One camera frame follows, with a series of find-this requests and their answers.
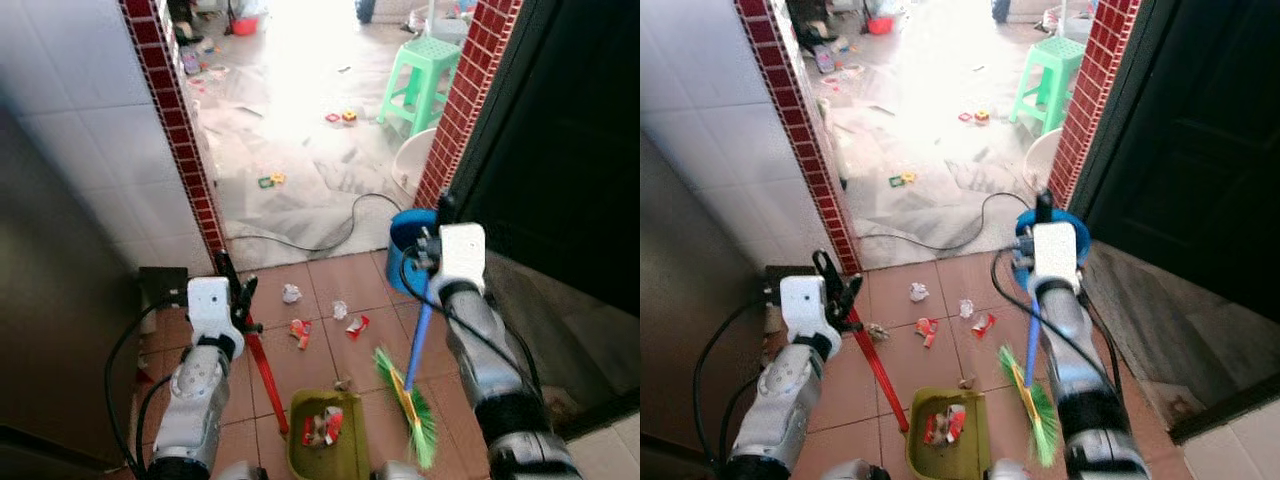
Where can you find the olive dustpan with red pole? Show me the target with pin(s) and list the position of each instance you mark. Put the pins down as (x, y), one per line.
(330, 460)
(945, 462)

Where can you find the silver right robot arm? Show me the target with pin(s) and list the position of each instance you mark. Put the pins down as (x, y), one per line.
(1085, 370)
(490, 360)

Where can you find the green plastic stool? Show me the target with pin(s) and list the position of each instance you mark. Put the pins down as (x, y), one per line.
(1055, 55)
(425, 55)

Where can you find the dark panelled door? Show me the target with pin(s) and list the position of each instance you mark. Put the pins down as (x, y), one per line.
(1200, 130)
(570, 130)

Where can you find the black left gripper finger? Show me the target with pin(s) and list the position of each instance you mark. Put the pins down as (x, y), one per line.
(250, 290)
(853, 290)

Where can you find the red plastic basin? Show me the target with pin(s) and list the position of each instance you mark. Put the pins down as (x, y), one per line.
(244, 25)
(880, 25)

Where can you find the orange red snack wrapper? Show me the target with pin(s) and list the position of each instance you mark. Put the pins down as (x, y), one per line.
(927, 332)
(301, 332)

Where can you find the red wrapper trash pile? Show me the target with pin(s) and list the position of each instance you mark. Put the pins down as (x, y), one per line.
(944, 425)
(323, 425)

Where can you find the green yellow toy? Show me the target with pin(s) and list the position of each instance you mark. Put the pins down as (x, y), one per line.
(271, 180)
(901, 180)

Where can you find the grey steel cabinet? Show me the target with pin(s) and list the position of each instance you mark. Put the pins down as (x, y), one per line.
(670, 300)

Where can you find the blue plastic bucket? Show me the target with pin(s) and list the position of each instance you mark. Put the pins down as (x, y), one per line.
(405, 235)
(1080, 235)

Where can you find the blue-poled green bristle broom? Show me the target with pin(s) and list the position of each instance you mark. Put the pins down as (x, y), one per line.
(1033, 345)
(418, 340)

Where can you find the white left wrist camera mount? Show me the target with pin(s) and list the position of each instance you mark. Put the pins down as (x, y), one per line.
(805, 305)
(210, 305)

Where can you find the small white paper scrap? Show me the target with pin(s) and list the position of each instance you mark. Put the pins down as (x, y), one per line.
(340, 309)
(966, 308)

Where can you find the red white snack wrapper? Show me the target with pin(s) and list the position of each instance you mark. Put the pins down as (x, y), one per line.
(984, 325)
(357, 326)

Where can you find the dark grey floor mat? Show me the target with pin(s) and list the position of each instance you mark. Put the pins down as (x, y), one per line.
(162, 288)
(788, 282)

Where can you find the white plastic basin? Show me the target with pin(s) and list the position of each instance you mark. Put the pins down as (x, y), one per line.
(412, 160)
(1040, 160)

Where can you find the white crumpled paper ball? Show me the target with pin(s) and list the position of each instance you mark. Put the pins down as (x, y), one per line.
(918, 293)
(292, 294)

